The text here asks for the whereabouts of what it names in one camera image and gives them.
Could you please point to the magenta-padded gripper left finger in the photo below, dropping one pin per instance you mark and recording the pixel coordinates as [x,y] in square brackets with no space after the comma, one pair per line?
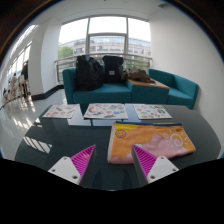
[67,169]

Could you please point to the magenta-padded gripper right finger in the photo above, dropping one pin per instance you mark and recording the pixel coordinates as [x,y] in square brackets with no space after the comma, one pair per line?
[160,167]

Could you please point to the white sticker sheet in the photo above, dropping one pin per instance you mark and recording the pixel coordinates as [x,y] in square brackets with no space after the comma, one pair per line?
[105,111]
[151,112]
[61,111]

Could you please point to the teal wooden-topped side table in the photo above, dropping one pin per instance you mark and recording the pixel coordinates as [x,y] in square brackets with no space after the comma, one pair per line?
[148,94]

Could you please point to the teal armchair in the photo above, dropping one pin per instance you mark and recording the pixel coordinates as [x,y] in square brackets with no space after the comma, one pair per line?
[181,93]

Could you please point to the teal two-seat sofa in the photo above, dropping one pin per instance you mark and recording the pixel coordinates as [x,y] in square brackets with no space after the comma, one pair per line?
[100,94]

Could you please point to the brown crumpled jacket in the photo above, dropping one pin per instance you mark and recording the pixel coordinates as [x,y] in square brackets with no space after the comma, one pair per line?
[137,74]

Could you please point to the large black backpack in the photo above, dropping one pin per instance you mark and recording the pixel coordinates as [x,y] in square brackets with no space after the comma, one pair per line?
[88,73]

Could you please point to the person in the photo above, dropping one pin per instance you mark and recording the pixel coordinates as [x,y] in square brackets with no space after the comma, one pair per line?
[25,70]
[14,85]

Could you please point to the metal window railing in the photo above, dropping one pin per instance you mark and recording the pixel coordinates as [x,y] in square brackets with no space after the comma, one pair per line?
[66,60]

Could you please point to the black backpack with label patch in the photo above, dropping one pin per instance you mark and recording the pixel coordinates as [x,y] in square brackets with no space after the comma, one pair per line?
[112,68]

